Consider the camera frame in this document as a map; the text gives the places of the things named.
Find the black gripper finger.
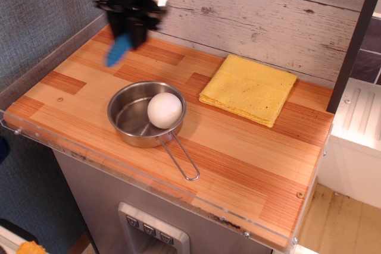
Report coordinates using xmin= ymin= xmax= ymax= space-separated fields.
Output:
xmin=129 ymin=24 xmax=148 ymax=49
xmin=107 ymin=11 xmax=130 ymax=40

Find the silver dispenser panel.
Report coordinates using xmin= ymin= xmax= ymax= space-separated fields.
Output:
xmin=118 ymin=202 xmax=191 ymax=253

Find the white egg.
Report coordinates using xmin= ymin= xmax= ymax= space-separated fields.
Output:
xmin=147 ymin=92 xmax=183 ymax=129

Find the dark right shelf post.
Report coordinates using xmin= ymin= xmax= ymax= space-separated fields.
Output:
xmin=326 ymin=0 xmax=378 ymax=114

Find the clear acrylic edge guard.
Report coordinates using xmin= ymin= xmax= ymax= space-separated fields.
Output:
xmin=4 ymin=104 xmax=333 ymax=253

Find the blue handled metal spoon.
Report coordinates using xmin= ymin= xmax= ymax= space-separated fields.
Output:
xmin=102 ymin=0 xmax=168 ymax=68

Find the yellow object bottom left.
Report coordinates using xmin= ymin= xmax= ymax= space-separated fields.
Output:
xmin=16 ymin=241 xmax=47 ymax=254

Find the folded yellow cloth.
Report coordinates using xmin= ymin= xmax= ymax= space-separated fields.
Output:
xmin=199 ymin=55 xmax=297 ymax=128

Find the grey toy fridge cabinet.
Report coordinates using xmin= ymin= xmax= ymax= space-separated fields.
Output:
xmin=54 ymin=151 xmax=272 ymax=253

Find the white toy sink unit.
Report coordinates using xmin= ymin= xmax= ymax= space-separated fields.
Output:
xmin=317 ymin=79 xmax=380 ymax=208

